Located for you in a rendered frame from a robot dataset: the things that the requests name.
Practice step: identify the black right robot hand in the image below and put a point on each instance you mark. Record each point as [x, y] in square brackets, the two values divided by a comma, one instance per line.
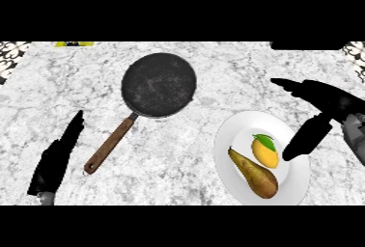
[328, 98]

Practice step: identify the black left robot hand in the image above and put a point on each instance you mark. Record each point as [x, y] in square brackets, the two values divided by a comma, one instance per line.
[53, 160]

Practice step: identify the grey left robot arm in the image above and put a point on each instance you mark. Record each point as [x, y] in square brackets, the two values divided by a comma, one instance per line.
[46, 198]

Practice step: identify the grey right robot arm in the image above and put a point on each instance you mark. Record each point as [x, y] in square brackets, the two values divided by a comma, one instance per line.
[354, 135]

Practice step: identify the white plate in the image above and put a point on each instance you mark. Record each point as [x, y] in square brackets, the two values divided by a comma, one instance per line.
[285, 128]

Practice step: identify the yellow lemon with green leaf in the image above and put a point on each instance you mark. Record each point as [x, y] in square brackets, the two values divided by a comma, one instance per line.
[264, 151]

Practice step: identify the brown pear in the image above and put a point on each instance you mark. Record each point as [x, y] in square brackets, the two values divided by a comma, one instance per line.
[255, 176]

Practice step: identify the yellow packet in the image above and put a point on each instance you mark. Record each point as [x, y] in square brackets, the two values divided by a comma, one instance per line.
[72, 43]

